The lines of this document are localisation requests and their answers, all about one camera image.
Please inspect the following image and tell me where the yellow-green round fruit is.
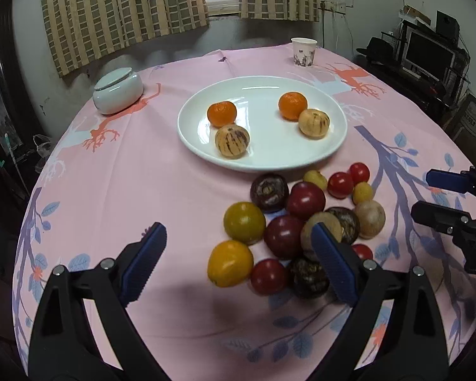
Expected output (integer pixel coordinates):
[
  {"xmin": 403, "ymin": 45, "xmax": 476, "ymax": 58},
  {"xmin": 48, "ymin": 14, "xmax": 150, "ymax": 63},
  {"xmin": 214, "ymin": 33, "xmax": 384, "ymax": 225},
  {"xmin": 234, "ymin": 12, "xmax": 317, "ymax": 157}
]
[{"xmin": 223, "ymin": 202, "xmax": 267, "ymax": 245}]

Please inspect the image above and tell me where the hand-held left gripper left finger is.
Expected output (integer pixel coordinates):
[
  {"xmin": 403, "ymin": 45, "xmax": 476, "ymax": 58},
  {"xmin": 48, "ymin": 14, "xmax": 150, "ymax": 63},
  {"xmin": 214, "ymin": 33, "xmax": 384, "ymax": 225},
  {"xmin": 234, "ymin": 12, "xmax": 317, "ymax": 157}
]
[{"xmin": 29, "ymin": 222, "xmax": 171, "ymax": 381}]

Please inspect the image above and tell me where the pink printed tablecloth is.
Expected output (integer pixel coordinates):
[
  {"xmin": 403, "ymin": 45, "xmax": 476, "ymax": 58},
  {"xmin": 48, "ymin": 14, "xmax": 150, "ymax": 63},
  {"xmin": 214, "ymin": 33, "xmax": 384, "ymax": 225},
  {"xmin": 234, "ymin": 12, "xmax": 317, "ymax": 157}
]
[{"xmin": 12, "ymin": 43, "xmax": 476, "ymax": 378}]

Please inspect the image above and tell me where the large cardboard box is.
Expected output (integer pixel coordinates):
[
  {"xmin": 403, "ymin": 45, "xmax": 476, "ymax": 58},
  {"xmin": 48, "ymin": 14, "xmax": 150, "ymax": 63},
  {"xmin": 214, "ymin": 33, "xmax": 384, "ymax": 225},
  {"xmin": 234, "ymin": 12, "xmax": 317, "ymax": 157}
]
[{"xmin": 452, "ymin": 93, "xmax": 476, "ymax": 144}]

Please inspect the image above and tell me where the dark red plum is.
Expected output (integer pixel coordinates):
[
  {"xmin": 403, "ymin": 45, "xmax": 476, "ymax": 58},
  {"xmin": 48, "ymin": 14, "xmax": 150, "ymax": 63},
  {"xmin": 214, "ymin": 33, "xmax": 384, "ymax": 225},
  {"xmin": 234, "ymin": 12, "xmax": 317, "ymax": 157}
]
[
  {"xmin": 264, "ymin": 215, "xmax": 305, "ymax": 258},
  {"xmin": 286, "ymin": 181, "xmax": 327, "ymax": 221}
]

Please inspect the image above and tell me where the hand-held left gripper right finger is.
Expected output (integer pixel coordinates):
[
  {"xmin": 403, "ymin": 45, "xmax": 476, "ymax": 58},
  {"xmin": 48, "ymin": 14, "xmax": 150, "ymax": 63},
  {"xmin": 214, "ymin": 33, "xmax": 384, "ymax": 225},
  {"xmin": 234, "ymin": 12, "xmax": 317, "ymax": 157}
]
[{"xmin": 307, "ymin": 222, "xmax": 450, "ymax": 381}]

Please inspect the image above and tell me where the white lidded ceramic jar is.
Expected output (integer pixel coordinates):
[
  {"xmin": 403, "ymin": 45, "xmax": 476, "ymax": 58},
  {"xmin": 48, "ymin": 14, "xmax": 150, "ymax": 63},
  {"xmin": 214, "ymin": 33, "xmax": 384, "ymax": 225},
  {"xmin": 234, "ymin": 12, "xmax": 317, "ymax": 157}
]
[{"xmin": 93, "ymin": 67, "xmax": 143, "ymax": 115}]

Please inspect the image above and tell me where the printed paper cup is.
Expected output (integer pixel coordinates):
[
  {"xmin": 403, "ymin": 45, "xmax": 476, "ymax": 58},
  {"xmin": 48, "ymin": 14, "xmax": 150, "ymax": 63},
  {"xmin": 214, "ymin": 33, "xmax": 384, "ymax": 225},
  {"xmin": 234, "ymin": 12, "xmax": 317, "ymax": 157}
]
[{"xmin": 291, "ymin": 37, "xmax": 317, "ymax": 67}]

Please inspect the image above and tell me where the dark purple mangosteen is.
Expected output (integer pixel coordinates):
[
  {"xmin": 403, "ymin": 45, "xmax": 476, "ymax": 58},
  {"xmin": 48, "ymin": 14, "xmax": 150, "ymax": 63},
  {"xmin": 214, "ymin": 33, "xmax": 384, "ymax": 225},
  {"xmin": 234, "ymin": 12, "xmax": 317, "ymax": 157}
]
[
  {"xmin": 288, "ymin": 257, "xmax": 331, "ymax": 299},
  {"xmin": 250, "ymin": 173, "xmax": 290, "ymax": 214},
  {"xmin": 326, "ymin": 207, "xmax": 361, "ymax": 245}
]

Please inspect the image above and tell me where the orange tangerine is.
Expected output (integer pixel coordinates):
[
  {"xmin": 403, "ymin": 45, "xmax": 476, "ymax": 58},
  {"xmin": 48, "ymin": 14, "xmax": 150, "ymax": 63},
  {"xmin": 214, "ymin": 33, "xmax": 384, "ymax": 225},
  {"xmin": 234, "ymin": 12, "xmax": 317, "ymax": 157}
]
[
  {"xmin": 207, "ymin": 101, "xmax": 238, "ymax": 128},
  {"xmin": 278, "ymin": 91, "xmax": 308, "ymax": 121}
]

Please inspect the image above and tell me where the small red tomato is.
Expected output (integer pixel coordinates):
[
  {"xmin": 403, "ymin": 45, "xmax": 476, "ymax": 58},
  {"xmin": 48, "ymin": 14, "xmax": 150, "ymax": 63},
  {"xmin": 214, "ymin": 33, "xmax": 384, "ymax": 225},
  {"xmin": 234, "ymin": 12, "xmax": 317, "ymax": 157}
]
[
  {"xmin": 351, "ymin": 243, "xmax": 374, "ymax": 263},
  {"xmin": 327, "ymin": 172, "xmax": 354, "ymax": 199},
  {"xmin": 348, "ymin": 162, "xmax": 371, "ymax": 185}
]

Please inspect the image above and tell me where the small cardboard box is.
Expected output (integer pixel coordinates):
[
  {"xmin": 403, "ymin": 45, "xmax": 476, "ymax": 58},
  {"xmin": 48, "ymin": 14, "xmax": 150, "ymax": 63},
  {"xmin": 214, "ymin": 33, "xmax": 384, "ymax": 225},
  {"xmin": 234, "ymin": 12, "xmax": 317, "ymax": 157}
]
[{"xmin": 399, "ymin": 5, "xmax": 433, "ymax": 23}]

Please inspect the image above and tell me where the small yellow fruit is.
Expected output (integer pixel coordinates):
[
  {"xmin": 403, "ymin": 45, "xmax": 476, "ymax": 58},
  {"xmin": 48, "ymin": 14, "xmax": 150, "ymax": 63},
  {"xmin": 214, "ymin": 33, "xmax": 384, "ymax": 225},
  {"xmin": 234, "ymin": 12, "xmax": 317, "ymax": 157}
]
[
  {"xmin": 303, "ymin": 170, "xmax": 328, "ymax": 191},
  {"xmin": 352, "ymin": 181, "xmax": 374, "ymax": 205}
]

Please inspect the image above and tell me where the computer monitor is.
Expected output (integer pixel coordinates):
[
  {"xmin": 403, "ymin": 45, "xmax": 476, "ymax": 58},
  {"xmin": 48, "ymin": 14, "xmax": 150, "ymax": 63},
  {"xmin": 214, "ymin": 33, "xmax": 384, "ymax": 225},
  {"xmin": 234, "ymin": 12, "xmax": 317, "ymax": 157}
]
[{"xmin": 405, "ymin": 30, "xmax": 458, "ymax": 77}]

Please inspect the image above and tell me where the large red tomato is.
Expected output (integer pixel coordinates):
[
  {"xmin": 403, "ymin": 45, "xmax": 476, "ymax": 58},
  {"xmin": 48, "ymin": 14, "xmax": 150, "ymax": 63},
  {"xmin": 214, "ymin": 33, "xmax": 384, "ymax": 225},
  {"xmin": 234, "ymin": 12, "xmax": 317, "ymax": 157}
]
[{"xmin": 250, "ymin": 258, "xmax": 288, "ymax": 296}]

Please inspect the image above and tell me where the black media stand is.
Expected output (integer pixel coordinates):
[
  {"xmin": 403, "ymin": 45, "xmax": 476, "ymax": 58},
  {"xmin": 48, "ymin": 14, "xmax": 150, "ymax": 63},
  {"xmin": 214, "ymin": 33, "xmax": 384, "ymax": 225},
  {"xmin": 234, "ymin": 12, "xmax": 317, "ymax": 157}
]
[{"xmin": 353, "ymin": 20, "xmax": 472, "ymax": 128}]

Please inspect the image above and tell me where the tan round fruit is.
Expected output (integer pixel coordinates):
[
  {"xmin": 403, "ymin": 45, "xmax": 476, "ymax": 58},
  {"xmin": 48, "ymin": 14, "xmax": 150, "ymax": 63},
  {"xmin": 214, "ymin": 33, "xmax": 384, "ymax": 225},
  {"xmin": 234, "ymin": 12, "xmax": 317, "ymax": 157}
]
[
  {"xmin": 354, "ymin": 199, "xmax": 386, "ymax": 240},
  {"xmin": 301, "ymin": 211, "xmax": 344, "ymax": 262}
]

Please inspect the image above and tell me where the striped pepino melon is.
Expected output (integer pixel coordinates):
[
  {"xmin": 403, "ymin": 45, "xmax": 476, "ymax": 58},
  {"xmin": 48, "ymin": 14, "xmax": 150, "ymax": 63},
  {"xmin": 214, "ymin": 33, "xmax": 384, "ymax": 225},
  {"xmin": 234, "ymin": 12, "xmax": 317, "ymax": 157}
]
[
  {"xmin": 299, "ymin": 108, "xmax": 331, "ymax": 139},
  {"xmin": 215, "ymin": 124, "xmax": 250, "ymax": 159}
]

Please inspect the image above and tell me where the yellow-orange oval fruit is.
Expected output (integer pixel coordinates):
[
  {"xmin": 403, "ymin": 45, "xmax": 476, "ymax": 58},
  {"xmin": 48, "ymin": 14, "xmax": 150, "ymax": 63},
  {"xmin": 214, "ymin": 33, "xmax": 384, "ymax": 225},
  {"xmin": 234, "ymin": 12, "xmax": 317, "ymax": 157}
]
[{"xmin": 207, "ymin": 240, "xmax": 255, "ymax": 287}]

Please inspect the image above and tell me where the black speaker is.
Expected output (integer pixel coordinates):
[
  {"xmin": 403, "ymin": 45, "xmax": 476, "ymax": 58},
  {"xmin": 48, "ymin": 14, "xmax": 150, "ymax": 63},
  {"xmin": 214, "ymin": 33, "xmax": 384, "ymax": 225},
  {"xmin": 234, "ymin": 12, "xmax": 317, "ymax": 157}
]
[{"xmin": 436, "ymin": 10, "xmax": 461, "ymax": 35}]

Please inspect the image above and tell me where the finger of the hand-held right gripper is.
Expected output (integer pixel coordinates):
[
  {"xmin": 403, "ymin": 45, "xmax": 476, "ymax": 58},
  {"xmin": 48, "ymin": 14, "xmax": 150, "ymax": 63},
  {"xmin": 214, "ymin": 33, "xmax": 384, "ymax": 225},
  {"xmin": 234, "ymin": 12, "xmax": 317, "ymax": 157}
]
[
  {"xmin": 426, "ymin": 165, "xmax": 476, "ymax": 204},
  {"xmin": 411, "ymin": 200, "xmax": 476, "ymax": 247}
]

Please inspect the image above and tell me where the clear plastic bag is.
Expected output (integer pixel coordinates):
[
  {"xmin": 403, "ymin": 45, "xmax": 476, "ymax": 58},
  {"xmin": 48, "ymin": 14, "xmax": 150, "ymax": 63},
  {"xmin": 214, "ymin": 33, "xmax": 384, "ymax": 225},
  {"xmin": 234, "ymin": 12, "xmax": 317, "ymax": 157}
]
[{"xmin": 32, "ymin": 134, "xmax": 57, "ymax": 173}]

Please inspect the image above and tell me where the wide checked curtain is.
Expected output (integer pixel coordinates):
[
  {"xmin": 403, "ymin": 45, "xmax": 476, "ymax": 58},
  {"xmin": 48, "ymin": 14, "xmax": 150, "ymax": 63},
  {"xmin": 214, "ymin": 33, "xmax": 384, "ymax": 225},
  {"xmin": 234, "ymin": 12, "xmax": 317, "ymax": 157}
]
[{"xmin": 40, "ymin": 0, "xmax": 210, "ymax": 78}]

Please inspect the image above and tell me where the white oval plate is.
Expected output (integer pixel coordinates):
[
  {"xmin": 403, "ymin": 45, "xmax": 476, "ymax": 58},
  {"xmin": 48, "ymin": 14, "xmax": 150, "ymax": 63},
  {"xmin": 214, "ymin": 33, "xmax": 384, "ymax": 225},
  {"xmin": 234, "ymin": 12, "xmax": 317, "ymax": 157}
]
[{"xmin": 177, "ymin": 76, "xmax": 348, "ymax": 172}]

